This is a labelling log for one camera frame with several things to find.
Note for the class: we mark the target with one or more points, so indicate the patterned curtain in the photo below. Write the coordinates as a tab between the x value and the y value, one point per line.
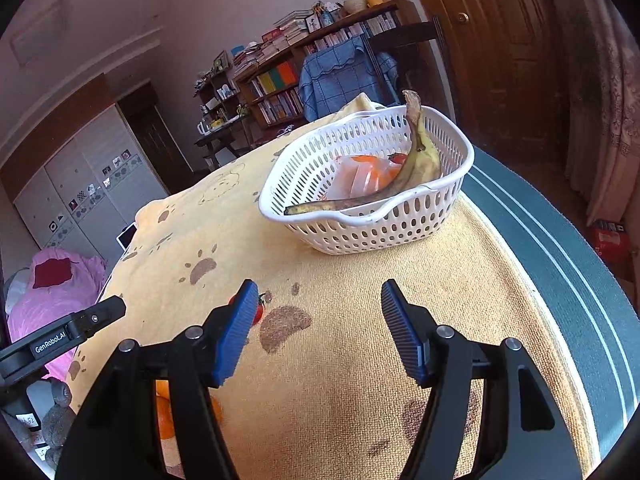
605	110

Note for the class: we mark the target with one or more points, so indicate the brown wooden door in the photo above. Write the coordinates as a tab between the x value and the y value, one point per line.
500	60

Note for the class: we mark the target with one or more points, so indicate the smooth orange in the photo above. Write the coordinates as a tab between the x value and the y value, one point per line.
165	410

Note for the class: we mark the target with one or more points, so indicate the white tablet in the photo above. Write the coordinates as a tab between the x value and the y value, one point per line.
127	236

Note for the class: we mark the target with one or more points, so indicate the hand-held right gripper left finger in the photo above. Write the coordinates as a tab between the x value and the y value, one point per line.
235	340

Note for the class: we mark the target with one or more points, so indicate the red tomato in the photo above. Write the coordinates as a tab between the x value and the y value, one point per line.
398	159
259	314

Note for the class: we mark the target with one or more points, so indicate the red box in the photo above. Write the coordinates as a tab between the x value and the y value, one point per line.
611	242

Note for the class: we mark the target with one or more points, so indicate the red cloth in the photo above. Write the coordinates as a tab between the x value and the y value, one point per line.
50	272

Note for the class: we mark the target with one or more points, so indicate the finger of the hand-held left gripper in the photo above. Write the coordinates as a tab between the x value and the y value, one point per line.
100	314

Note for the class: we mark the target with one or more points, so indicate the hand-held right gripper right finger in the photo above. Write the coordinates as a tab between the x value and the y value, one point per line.
402	335

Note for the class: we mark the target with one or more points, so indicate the grey striped mat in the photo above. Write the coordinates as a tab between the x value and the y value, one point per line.
550	260

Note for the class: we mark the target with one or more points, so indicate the blue cloth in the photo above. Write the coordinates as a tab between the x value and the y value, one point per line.
330	80

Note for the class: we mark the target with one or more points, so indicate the dark wooden door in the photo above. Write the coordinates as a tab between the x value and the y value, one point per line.
160	140

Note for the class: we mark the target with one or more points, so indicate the pink bedding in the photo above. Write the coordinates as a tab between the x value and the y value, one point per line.
35	310

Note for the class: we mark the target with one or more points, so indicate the grey wardrobe with stickers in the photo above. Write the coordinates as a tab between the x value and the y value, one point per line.
85	175

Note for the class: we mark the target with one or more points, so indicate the grey stuffed toy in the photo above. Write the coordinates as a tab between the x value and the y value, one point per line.
55	420

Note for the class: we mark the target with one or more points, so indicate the white plastic basket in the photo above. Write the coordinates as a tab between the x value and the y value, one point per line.
350	235

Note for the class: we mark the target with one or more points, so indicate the white jug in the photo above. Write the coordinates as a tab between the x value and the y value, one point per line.
202	127

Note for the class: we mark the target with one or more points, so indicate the wooden bookshelf with books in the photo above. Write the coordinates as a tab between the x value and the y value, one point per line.
280	80

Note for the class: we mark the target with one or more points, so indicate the woven basket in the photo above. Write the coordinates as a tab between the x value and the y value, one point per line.
356	4

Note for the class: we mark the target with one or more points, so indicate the spotted yellow banana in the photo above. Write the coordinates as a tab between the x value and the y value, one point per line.
425	160

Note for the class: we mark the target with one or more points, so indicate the yellow paw print blanket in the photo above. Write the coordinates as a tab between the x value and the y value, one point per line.
350	310

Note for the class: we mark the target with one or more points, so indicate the dark wooden chair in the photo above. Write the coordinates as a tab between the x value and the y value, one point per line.
415	55

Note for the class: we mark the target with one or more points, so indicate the dark side table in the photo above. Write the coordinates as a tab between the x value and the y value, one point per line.
220	133

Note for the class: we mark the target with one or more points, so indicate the plastic bag with orange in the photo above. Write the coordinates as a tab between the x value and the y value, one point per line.
360	180

